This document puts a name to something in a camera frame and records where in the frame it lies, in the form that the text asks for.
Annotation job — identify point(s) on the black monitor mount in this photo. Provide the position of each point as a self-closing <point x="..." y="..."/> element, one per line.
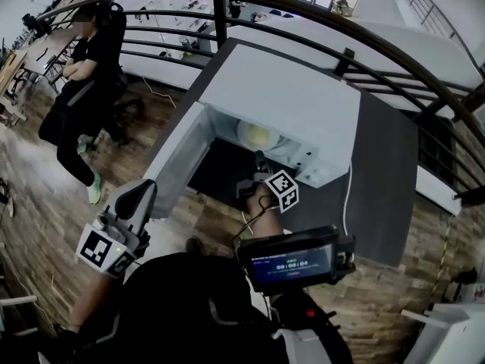
<point x="303" y="311"/>

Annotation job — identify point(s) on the small black monitor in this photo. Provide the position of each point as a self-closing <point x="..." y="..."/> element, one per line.
<point x="291" y="264"/>

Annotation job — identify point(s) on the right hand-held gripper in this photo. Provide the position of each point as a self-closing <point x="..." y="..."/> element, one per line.
<point x="282" y="188"/>

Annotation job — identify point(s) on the person's black top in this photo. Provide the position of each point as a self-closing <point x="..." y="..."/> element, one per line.
<point x="178" y="309"/>

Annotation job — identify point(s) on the dark table with white legs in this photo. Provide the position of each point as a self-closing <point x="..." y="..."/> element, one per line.
<point x="386" y="188"/>

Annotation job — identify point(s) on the white box red label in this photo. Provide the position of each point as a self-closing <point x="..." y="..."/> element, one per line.
<point x="468" y="292"/>

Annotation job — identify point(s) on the black bag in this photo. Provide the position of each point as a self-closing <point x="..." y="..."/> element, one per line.
<point x="466" y="276"/>

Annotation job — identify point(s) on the white grey harness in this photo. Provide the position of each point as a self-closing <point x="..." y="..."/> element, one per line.
<point x="307" y="345"/>

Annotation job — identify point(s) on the white desk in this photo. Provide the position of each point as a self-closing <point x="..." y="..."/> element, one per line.
<point x="447" y="332"/>

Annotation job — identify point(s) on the white microwave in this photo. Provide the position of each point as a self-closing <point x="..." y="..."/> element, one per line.
<point x="288" y="97"/>

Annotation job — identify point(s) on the white round plate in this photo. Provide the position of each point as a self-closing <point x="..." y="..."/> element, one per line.
<point x="242" y="137"/>

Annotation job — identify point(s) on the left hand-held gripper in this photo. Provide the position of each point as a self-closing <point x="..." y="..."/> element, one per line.
<point x="96" y="246"/>

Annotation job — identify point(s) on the black metal railing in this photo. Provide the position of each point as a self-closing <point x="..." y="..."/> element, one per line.
<point x="303" y="8"/>

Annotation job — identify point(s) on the person's left forearm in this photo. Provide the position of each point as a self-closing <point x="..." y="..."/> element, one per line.
<point x="94" y="302"/>

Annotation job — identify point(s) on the dark wooden staircase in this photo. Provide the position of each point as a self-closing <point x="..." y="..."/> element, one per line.
<point x="439" y="154"/>

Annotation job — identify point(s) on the person's right forearm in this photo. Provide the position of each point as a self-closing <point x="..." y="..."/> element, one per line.
<point x="267" y="222"/>

